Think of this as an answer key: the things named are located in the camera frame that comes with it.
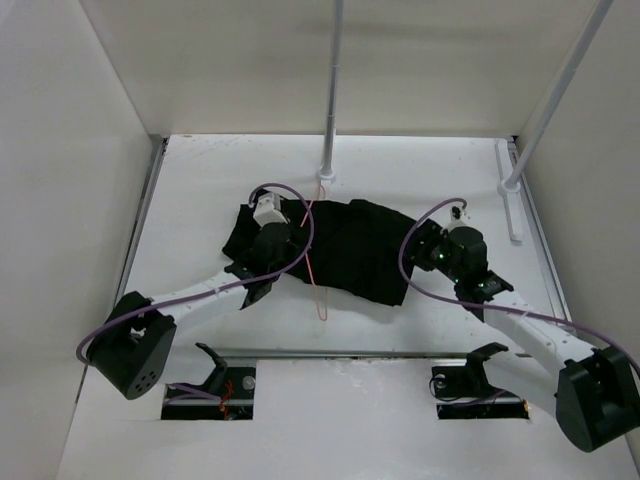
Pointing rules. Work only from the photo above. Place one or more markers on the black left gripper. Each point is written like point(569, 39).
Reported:
point(296, 252)

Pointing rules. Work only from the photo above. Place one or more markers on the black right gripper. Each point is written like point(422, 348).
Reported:
point(429, 233)

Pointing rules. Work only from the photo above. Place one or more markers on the pink wire hanger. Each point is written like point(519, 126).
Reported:
point(320, 293)

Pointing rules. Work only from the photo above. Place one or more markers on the black trousers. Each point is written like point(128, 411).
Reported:
point(355, 249)

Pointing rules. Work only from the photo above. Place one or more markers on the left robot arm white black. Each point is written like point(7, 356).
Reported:
point(132, 347)

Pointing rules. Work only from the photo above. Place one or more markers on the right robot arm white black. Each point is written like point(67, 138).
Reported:
point(591, 392)

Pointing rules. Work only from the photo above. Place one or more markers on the right white rack foot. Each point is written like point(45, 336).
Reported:
point(510, 193)

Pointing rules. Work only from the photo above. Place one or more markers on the white rack foot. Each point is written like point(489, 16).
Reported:
point(325, 180)
point(510, 193)

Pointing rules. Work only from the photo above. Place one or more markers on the right grey rack pole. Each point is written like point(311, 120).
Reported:
point(560, 86)

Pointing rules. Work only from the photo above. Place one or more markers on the grey rack pole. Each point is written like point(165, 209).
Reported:
point(560, 86)
point(330, 120)

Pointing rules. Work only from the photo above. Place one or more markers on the left white rack foot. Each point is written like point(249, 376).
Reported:
point(325, 180)

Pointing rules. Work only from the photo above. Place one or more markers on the left grey rack pole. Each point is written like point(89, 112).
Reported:
point(330, 120)

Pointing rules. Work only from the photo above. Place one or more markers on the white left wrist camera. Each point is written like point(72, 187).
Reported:
point(267, 210)

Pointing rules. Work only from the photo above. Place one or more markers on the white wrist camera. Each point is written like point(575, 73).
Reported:
point(458, 218)
point(267, 210)

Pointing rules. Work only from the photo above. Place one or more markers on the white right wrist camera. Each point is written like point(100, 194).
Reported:
point(458, 218)

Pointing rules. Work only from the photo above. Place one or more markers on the aluminium table edge rail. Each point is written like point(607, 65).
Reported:
point(159, 144)

